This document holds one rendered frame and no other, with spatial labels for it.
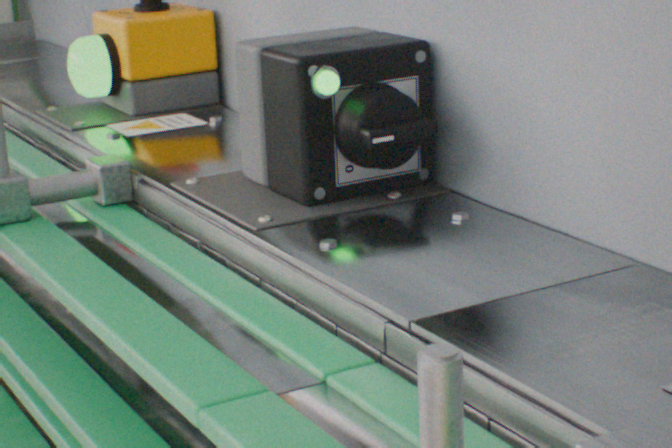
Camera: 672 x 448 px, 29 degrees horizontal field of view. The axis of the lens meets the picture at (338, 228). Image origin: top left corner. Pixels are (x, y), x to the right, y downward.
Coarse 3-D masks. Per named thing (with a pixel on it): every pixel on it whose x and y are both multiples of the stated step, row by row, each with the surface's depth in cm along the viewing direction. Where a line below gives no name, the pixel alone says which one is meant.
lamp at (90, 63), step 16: (80, 48) 92; (96, 48) 92; (112, 48) 92; (80, 64) 91; (96, 64) 91; (112, 64) 92; (80, 80) 92; (96, 80) 92; (112, 80) 92; (96, 96) 94
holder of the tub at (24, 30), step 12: (0, 0) 135; (12, 0) 135; (24, 0) 136; (0, 12) 135; (12, 12) 136; (24, 12) 136; (0, 24) 135; (12, 24) 136; (24, 24) 136; (0, 36) 135; (12, 36) 136; (24, 36) 137
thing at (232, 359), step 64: (64, 256) 68; (128, 256) 68; (192, 256) 67; (128, 320) 58; (192, 320) 59; (256, 320) 58; (192, 384) 51; (256, 384) 51; (320, 384) 52; (384, 384) 50
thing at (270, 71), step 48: (240, 48) 71; (288, 48) 68; (336, 48) 67; (384, 48) 68; (240, 96) 72; (288, 96) 67; (336, 96) 67; (288, 144) 68; (336, 144) 67; (288, 192) 69; (336, 192) 68
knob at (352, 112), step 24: (360, 96) 66; (384, 96) 66; (408, 96) 66; (336, 120) 67; (360, 120) 65; (384, 120) 66; (408, 120) 66; (432, 120) 66; (360, 144) 65; (384, 144) 65; (408, 144) 67; (384, 168) 67
